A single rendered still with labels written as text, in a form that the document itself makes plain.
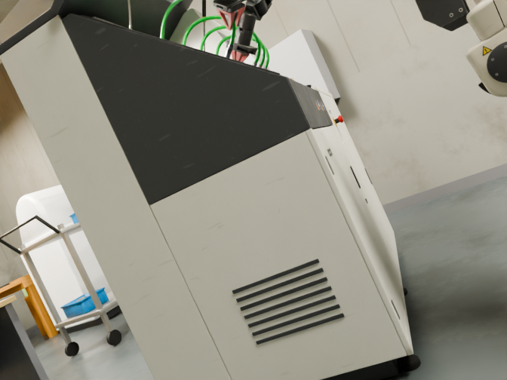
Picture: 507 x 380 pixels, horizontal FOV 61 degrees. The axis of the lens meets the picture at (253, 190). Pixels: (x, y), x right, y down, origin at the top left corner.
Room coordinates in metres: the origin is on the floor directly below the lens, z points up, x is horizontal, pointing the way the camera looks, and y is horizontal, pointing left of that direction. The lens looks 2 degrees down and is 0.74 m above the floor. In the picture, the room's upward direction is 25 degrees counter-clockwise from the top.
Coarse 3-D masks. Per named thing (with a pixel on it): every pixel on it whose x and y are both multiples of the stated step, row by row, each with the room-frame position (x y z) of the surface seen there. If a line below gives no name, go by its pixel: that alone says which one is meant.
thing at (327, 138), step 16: (320, 128) 1.44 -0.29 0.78; (320, 144) 1.28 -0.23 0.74; (336, 144) 1.69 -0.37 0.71; (336, 160) 1.48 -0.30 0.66; (336, 176) 1.31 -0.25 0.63; (352, 176) 1.73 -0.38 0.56; (352, 192) 1.51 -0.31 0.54; (352, 208) 1.34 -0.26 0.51; (368, 208) 1.78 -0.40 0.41; (368, 224) 1.55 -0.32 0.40; (368, 240) 1.37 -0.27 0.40; (384, 240) 1.83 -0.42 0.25; (384, 256) 1.58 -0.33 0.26; (384, 272) 1.39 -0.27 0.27; (400, 288) 1.62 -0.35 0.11; (400, 304) 1.43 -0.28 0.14; (400, 320) 1.27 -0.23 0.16
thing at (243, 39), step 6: (240, 30) 1.56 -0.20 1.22; (246, 30) 1.55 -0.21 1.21; (252, 30) 1.56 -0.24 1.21; (240, 36) 1.56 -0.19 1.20; (246, 36) 1.56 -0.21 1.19; (234, 42) 1.57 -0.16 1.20; (240, 42) 1.57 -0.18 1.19; (246, 42) 1.57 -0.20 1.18; (240, 48) 1.59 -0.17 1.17; (246, 48) 1.56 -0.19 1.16; (252, 48) 1.57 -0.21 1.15
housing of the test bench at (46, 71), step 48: (0, 48) 1.50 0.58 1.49; (48, 48) 1.44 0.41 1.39; (48, 96) 1.47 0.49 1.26; (96, 96) 1.42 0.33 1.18; (48, 144) 1.49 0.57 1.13; (96, 144) 1.44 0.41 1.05; (96, 192) 1.47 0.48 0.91; (96, 240) 1.49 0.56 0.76; (144, 240) 1.44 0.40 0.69; (144, 288) 1.46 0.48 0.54; (144, 336) 1.49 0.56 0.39; (192, 336) 1.44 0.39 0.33
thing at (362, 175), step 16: (192, 16) 2.02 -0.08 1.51; (176, 32) 2.05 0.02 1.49; (192, 32) 2.03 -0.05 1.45; (224, 32) 2.30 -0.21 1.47; (208, 48) 2.02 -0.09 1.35; (224, 48) 2.00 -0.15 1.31; (336, 112) 2.35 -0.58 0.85; (336, 128) 1.97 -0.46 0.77; (352, 144) 2.42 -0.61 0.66; (352, 160) 2.01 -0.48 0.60; (368, 176) 2.47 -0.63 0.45; (368, 192) 2.07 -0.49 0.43; (384, 224) 2.14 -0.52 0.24
